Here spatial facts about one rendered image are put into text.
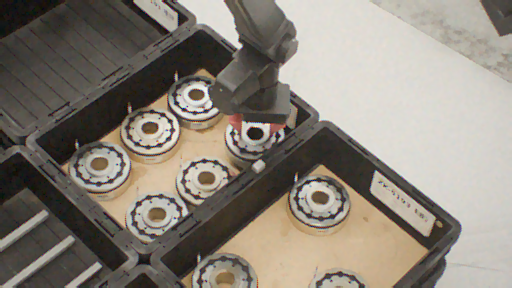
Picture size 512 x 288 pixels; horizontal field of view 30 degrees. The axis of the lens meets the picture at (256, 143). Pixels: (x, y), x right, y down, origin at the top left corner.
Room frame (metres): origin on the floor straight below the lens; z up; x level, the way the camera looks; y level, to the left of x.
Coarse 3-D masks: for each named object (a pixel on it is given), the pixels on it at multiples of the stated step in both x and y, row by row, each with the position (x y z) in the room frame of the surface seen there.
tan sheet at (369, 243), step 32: (288, 192) 0.92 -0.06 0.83; (352, 192) 0.93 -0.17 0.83; (256, 224) 0.85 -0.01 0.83; (288, 224) 0.86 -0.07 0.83; (352, 224) 0.87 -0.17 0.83; (384, 224) 0.88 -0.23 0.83; (256, 256) 0.79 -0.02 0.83; (288, 256) 0.80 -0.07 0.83; (320, 256) 0.80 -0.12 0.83; (352, 256) 0.81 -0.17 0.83; (384, 256) 0.81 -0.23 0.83; (416, 256) 0.82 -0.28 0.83
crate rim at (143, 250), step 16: (192, 32) 1.18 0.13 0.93; (208, 32) 1.18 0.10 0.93; (160, 48) 1.13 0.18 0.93; (224, 48) 1.15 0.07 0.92; (144, 64) 1.09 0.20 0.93; (112, 80) 1.05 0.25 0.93; (96, 96) 1.01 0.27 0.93; (64, 112) 0.97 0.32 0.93; (48, 128) 0.93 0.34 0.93; (304, 128) 0.98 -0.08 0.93; (32, 144) 0.90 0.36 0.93; (288, 144) 0.95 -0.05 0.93; (48, 160) 0.87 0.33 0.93; (256, 160) 0.91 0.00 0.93; (80, 192) 0.82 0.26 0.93; (224, 192) 0.84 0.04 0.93; (96, 208) 0.79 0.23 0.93; (208, 208) 0.81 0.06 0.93; (112, 224) 0.77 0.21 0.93; (176, 224) 0.78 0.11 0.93; (128, 240) 0.74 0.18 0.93; (160, 240) 0.74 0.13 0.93; (144, 256) 0.72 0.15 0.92
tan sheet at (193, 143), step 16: (208, 128) 1.04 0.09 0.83; (224, 128) 1.05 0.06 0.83; (192, 144) 1.00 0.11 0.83; (208, 144) 1.01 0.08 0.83; (176, 160) 0.97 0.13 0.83; (224, 160) 0.98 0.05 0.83; (144, 176) 0.93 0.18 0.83; (160, 176) 0.93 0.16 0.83; (176, 176) 0.93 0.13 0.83; (128, 192) 0.89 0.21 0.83; (144, 192) 0.89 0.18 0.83; (112, 208) 0.86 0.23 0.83
